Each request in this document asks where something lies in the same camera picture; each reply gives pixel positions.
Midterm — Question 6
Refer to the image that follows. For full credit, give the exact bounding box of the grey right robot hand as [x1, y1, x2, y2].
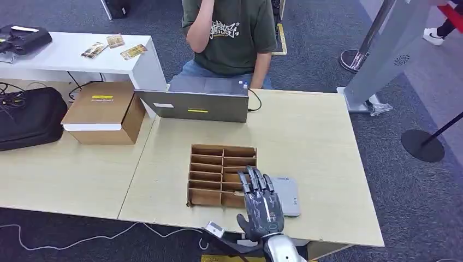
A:
[236, 165, 286, 243]

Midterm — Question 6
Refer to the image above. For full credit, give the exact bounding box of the grey flat device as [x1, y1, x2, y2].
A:
[269, 176, 301, 218]

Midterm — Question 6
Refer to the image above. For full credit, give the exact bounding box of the wooden divided card box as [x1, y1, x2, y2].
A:
[186, 144, 258, 210]

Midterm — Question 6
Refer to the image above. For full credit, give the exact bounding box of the grey laptop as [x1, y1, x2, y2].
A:
[134, 76, 250, 124]

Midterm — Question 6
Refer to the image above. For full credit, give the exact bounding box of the clear plastic bag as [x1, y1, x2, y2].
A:
[368, 102, 394, 117]

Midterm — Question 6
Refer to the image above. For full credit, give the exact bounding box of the person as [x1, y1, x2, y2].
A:
[423, 16, 461, 47]
[169, 0, 278, 91]

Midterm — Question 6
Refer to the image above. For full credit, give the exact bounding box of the yellow floor tape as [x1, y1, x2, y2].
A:
[271, 23, 289, 56]

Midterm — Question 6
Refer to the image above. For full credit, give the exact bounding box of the brown cardboard box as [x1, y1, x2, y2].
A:
[61, 81, 147, 146]

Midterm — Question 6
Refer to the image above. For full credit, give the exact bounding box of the grey kiosk stand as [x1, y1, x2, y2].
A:
[336, 0, 436, 113]

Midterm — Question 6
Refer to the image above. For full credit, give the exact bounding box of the printed card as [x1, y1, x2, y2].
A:
[120, 44, 149, 61]
[80, 41, 109, 59]
[105, 33, 126, 49]

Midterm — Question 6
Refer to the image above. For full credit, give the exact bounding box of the black box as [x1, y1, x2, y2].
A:
[100, 0, 131, 21]

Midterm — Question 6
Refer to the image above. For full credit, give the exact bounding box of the black bag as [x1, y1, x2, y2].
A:
[0, 86, 69, 152]

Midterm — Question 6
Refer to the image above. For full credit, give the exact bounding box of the white side table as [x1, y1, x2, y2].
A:
[0, 31, 168, 119]

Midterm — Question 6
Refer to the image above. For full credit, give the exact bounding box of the red barrier belt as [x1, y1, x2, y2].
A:
[437, 1, 463, 24]

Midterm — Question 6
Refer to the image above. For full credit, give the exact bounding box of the black case with white label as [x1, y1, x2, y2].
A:
[0, 24, 54, 56]

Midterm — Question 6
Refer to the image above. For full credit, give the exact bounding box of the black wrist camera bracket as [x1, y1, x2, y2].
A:
[219, 231, 266, 254]

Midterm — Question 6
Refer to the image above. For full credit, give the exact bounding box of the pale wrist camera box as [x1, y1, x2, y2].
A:
[204, 221, 226, 239]

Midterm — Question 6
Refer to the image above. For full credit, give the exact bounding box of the black laptop cable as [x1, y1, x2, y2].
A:
[247, 88, 263, 112]

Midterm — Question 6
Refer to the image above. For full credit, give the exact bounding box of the white floor cable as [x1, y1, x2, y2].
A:
[0, 222, 210, 252]

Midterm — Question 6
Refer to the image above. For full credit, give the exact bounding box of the steel stanchion post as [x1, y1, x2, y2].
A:
[339, 0, 397, 74]

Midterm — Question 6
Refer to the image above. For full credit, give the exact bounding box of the black cable bundle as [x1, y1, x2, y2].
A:
[0, 82, 28, 111]

